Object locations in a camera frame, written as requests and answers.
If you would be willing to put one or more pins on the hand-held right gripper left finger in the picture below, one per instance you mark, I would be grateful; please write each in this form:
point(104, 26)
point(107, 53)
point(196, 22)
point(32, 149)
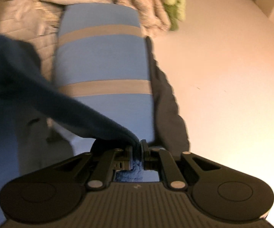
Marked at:
point(128, 156)

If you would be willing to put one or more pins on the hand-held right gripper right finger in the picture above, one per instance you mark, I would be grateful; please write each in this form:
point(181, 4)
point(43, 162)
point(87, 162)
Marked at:
point(144, 154)

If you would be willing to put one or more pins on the blue fleece jacket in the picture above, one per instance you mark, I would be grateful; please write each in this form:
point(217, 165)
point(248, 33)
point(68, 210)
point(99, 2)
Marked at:
point(20, 83)

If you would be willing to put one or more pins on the black garment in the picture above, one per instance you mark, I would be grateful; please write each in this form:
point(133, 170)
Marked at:
point(165, 114)

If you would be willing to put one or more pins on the blue grey-striped pillow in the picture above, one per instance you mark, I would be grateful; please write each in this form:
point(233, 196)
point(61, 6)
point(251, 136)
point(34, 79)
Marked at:
point(103, 59)

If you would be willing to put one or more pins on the beige quilted comforter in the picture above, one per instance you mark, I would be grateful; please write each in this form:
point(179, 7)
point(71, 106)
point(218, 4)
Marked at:
point(137, 9)

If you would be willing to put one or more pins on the light green blanket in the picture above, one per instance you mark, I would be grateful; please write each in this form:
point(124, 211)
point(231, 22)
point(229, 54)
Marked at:
point(175, 4)

